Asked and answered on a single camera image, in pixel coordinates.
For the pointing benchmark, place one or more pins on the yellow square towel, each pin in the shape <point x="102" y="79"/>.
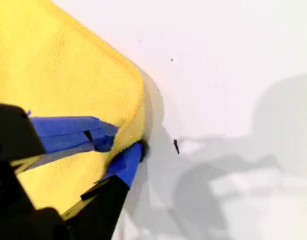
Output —
<point x="56" y="62"/>

